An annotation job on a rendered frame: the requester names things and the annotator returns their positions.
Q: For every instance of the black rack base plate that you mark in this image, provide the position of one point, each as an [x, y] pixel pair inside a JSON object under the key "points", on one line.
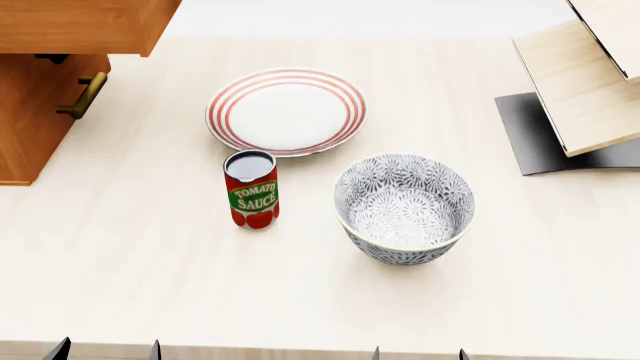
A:
{"points": [[527, 138]]}

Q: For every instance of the grey floral patterned bowl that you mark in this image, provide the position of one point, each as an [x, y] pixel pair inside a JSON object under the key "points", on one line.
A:
{"points": [[404, 210]]}

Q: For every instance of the light wooden rack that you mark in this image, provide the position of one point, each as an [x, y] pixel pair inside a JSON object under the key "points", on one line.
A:
{"points": [[580, 90]]}

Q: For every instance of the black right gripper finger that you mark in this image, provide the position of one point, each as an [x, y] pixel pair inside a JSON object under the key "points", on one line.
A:
{"points": [[464, 356], [376, 354]]}

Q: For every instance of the white plate with red rings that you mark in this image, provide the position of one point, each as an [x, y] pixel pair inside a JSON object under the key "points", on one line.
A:
{"points": [[286, 112]]}

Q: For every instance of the wooden cabinet body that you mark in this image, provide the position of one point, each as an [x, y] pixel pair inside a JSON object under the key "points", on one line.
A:
{"points": [[30, 142]]}

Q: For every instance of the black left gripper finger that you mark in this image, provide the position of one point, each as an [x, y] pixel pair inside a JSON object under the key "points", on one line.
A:
{"points": [[156, 352], [59, 350]]}

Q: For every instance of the wooden cabinet drawer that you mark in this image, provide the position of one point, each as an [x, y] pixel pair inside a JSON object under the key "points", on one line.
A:
{"points": [[75, 22]]}

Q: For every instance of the red tomato sauce can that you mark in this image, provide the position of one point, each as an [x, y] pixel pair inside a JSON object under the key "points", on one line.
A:
{"points": [[252, 195]]}

